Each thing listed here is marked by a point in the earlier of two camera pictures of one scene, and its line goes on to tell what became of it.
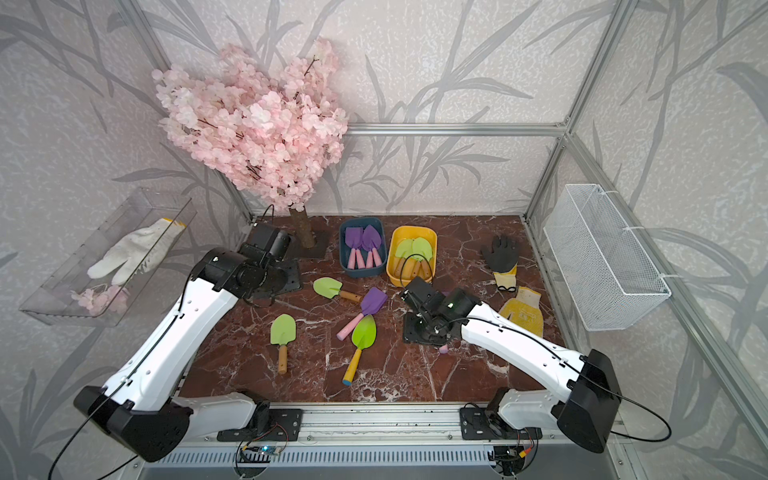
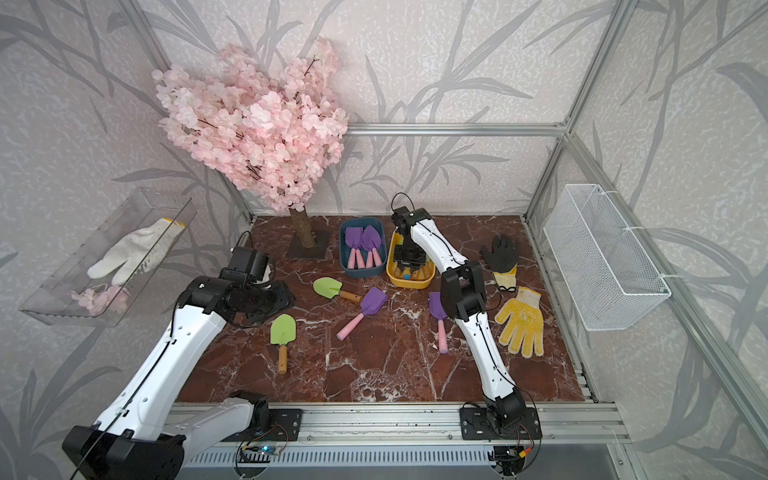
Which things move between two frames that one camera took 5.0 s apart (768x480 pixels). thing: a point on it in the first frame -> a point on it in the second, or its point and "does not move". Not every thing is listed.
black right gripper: [408, 336] -> [411, 265]
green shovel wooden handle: [283, 332] does not move
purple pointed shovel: [368, 235] does not move
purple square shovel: [360, 258] does not move
